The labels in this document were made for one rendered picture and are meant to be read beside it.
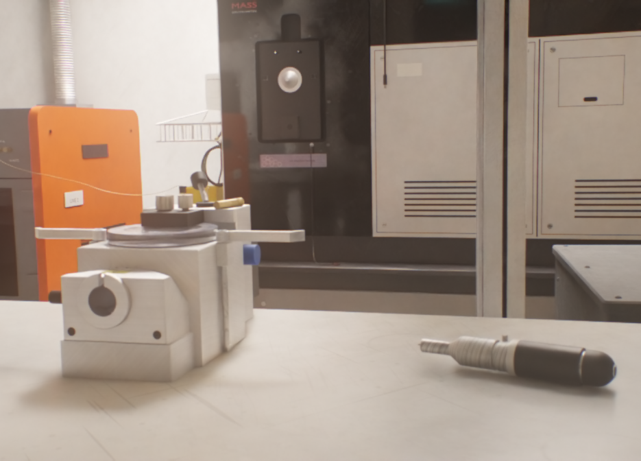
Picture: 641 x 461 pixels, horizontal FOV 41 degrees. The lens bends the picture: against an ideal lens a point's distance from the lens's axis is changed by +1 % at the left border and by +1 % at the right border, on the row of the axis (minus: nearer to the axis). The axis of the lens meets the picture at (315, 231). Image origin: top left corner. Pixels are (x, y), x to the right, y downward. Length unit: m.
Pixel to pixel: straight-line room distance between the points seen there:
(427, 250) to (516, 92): 0.94
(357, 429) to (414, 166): 1.64
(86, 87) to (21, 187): 1.94
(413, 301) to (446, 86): 0.52
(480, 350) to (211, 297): 0.21
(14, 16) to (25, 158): 2.15
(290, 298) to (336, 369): 1.53
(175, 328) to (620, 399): 0.31
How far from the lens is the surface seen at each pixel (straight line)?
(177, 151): 3.56
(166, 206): 0.73
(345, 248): 2.21
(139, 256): 0.67
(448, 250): 2.17
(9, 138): 1.84
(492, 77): 1.29
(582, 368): 0.61
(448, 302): 2.09
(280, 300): 2.18
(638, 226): 2.12
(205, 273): 0.66
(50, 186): 1.82
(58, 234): 0.75
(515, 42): 1.30
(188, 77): 3.54
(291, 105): 2.21
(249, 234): 0.67
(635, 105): 2.11
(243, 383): 0.62
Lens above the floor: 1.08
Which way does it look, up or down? 7 degrees down
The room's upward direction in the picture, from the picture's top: 1 degrees counter-clockwise
